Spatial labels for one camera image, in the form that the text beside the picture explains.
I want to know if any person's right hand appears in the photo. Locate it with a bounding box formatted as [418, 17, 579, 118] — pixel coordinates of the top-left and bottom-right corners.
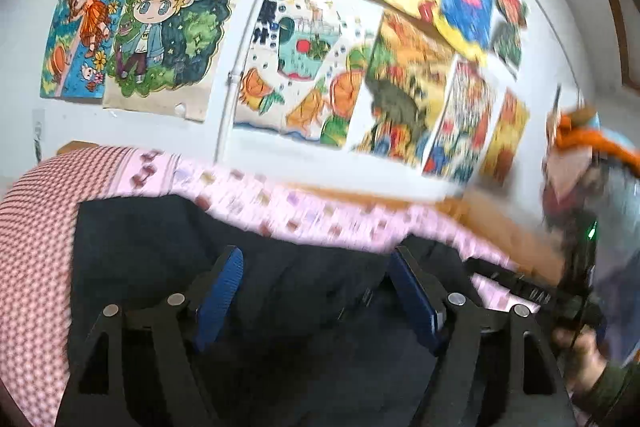
[551, 326, 610, 389]

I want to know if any wooden bed frame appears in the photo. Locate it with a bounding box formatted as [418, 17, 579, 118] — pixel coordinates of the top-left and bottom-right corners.
[55, 139, 568, 290]

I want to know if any orange landscape drawing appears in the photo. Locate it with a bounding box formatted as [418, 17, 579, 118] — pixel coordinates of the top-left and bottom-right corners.
[349, 9, 457, 171]

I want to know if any red-haired figure green coat drawing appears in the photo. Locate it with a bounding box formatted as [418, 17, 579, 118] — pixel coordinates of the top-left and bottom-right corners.
[492, 0, 531, 74]

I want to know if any red checkered quilt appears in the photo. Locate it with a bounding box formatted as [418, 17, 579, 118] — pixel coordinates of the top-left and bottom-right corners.
[0, 146, 168, 424]

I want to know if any black padded jacket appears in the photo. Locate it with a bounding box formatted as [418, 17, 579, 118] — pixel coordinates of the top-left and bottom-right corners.
[67, 194, 551, 427]

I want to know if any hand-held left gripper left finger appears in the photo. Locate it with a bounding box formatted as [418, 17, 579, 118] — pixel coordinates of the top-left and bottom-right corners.
[54, 245, 246, 427]

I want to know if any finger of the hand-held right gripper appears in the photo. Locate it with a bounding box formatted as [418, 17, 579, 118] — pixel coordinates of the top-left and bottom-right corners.
[464, 258, 548, 305]

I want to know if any person's right forearm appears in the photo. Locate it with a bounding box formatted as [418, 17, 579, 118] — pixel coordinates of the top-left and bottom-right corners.
[570, 357, 640, 427]

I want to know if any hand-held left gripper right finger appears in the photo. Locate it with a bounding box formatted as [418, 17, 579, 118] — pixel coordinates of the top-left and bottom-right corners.
[389, 246, 577, 427]

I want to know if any white wall socket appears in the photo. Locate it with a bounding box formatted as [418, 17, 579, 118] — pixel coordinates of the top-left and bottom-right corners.
[31, 107, 47, 164]

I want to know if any oranges and boat drawing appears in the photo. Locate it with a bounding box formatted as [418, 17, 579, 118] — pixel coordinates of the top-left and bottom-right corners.
[232, 0, 384, 151]

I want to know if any pink fruit print bed sheet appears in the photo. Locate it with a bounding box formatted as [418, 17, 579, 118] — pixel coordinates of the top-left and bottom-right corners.
[95, 147, 547, 314]

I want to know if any clear plastic bag of bedding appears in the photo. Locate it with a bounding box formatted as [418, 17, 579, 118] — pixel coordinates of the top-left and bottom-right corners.
[542, 107, 640, 370]

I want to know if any red tower collage drawing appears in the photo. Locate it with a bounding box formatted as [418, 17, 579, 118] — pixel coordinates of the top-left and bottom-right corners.
[421, 59, 499, 184]

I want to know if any white wall pipe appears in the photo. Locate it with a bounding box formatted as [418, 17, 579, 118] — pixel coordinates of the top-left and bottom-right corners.
[214, 0, 279, 164]

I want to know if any orange dress girl blue drawing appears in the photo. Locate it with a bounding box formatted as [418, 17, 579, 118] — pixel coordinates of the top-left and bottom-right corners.
[39, 0, 139, 101]

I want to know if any blond child cap drawing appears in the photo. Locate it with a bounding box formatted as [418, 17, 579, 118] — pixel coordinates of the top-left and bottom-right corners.
[102, 0, 252, 124]

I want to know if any yellow bears drawing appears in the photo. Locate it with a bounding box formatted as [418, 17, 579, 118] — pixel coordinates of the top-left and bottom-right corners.
[479, 89, 532, 188]

